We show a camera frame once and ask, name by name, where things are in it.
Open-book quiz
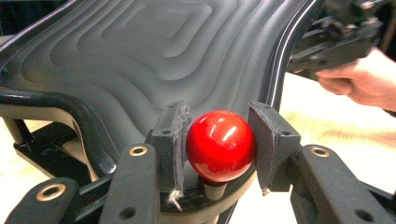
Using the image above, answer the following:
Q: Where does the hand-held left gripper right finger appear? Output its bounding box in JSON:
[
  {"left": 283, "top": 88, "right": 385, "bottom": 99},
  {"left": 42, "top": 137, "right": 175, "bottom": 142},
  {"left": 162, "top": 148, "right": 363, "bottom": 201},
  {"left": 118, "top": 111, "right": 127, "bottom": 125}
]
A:
[{"left": 247, "top": 101, "right": 302, "bottom": 193}]

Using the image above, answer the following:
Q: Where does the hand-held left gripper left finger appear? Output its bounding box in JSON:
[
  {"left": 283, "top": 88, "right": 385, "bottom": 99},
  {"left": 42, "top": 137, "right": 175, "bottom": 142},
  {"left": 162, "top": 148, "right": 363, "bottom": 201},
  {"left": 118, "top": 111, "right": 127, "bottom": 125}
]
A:
[{"left": 146, "top": 100, "right": 192, "bottom": 195}]

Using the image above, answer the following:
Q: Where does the red ball knob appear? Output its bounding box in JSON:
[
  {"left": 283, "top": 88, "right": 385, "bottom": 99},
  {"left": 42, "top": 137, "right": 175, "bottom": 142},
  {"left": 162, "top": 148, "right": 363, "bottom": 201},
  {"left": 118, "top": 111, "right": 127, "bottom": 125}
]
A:
[{"left": 185, "top": 109, "right": 257, "bottom": 184}]

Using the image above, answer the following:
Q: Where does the black wavy tray stand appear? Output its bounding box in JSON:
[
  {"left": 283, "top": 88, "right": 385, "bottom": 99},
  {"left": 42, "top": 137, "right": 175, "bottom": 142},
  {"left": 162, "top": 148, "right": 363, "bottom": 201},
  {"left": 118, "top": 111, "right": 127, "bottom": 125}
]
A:
[{"left": 0, "top": 0, "right": 326, "bottom": 224}]

